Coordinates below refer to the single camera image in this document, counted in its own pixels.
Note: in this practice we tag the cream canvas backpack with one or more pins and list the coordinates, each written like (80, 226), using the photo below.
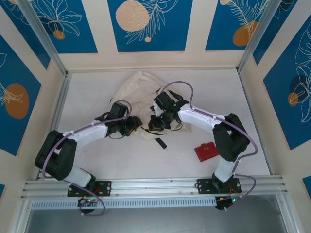
(136, 89)

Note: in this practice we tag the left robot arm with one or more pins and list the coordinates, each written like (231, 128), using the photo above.
(85, 133)

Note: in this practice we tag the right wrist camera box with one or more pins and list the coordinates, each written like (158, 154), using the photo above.
(164, 100)

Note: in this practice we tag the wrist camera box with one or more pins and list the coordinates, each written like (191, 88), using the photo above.
(164, 100)
(119, 110)

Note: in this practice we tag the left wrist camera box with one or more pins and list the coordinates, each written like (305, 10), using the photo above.
(119, 110)

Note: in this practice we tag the aluminium mounting rail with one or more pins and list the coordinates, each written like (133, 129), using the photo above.
(155, 185)

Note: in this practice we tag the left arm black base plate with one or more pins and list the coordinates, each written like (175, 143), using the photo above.
(107, 188)

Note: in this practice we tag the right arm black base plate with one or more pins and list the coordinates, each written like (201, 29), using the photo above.
(204, 186)

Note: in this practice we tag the aluminium frame post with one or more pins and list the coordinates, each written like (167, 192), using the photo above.
(46, 41)
(265, 36)

